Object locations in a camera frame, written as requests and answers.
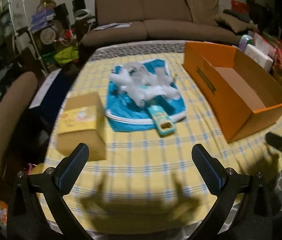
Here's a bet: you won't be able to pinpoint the yellow plaid tablecloth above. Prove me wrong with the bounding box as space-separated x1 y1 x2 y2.
37 52 282 233

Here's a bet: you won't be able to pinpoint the white tissue box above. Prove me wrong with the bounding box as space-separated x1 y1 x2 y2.
245 44 273 72

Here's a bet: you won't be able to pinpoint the blue mesh zipper pouch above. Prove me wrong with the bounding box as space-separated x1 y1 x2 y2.
105 59 187 132

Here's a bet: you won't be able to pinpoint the green bag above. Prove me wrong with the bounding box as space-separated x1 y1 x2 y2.
54 46 79 65

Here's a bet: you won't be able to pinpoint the papers on sofa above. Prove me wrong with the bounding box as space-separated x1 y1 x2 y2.
94 22 132 31

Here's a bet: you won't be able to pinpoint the fluffy teal handle brush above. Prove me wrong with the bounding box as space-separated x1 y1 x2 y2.
120 62 177 137

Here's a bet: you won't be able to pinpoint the brown throw pillow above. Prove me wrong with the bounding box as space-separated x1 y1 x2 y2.
186 0 219 26

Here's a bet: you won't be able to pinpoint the grey pebble pattern mat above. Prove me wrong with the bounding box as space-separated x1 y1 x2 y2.
88 40 186 62

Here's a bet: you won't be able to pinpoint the white plastic pipe connectors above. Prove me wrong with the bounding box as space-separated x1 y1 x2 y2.
110 62 181 107

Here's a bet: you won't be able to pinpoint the yellow sponge block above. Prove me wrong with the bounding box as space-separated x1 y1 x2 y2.
56 92 106 161

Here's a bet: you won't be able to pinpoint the orange cardboard box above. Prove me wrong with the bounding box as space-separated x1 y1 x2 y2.
184 42 282 142

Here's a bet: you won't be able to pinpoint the brown sofa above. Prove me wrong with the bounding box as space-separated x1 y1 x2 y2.
82 0 241 48

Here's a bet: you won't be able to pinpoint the red box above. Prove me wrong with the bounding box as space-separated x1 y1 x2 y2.
231 0 250 15

